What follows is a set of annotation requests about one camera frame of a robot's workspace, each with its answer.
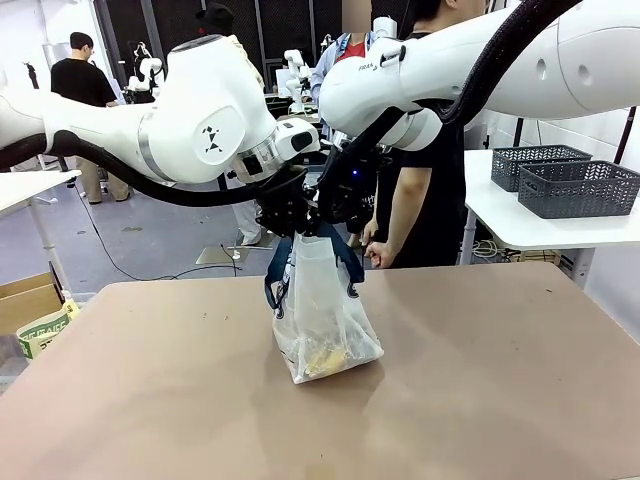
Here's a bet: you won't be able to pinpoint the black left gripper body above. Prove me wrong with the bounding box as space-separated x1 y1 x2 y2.
255 171 315 230

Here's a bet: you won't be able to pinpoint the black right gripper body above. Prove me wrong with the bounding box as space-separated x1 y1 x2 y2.
318 142 382 235

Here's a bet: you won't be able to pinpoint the translucent shopping bag navy handles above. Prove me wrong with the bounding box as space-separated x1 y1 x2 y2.
263 223 385 385

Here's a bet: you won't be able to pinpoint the person's right forearm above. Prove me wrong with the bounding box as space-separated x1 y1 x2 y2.
385 184 425 251

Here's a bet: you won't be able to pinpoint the person's right hand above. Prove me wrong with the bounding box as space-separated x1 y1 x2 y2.
367 241 399 270

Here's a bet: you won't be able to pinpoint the grey floor plate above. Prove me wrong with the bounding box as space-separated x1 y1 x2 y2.
196 243 276 266

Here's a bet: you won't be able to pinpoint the person in black T-shirt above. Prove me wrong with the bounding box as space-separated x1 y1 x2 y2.
369 0 484 270

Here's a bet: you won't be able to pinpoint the person red shirt blue overshirt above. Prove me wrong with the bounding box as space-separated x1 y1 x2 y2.
309 0 381 146

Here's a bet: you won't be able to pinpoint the white side table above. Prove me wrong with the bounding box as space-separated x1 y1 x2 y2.
463 148 640 289

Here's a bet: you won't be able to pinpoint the person beige jacket grey trousers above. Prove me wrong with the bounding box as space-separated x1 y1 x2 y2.
193 1 266 247

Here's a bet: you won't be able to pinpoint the black shirt khaki trousers person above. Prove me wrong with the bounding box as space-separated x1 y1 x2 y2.
49 31 132 205

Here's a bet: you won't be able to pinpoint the green white printed sack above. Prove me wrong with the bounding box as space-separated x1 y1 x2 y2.
16 299 81 361

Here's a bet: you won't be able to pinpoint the brown cardboard box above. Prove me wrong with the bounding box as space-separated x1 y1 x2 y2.
0 272 66 337

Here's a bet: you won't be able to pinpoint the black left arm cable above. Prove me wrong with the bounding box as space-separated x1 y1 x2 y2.
0 130 307 208

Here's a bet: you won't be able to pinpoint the black right arm cable sleeve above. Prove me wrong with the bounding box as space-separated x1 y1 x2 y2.
318 0 584 221

